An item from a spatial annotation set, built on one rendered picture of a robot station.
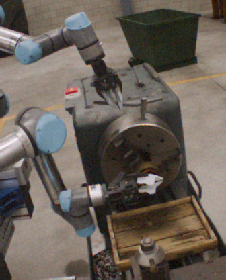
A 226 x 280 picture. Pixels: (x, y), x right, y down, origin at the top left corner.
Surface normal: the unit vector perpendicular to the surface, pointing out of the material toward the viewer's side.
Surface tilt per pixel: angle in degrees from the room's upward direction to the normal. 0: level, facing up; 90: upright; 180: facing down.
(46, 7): 90
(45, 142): 89
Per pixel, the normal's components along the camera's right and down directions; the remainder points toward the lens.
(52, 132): 0.70, 0.17
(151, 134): 0.13, 0.39
